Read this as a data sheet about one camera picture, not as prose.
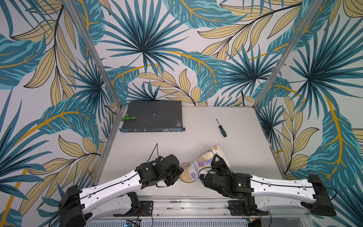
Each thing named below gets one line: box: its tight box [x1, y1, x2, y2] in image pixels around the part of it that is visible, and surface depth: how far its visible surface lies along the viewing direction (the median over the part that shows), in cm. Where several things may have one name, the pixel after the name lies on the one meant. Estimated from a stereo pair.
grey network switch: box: [119, 100, 186, 133], surface depth 109 cm
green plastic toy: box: [121, 114, 136, 122], surface depth 106 cm
